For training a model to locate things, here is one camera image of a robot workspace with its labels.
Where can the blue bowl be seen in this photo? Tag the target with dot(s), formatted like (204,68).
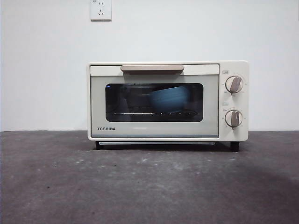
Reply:
(168,100)

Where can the black oven foot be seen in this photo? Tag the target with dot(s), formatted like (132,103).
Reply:
(97,145)
(234,146)

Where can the cream Toshiba toaster oven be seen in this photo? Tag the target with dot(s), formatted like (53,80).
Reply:
(222,100)

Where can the beige oven knob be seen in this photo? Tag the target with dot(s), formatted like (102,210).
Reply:
(233,118)
(234,84)

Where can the metal crumb tray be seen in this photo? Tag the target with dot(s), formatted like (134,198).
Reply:
(156,142)

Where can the white wall socket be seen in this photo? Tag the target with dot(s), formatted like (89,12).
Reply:
(101,10)

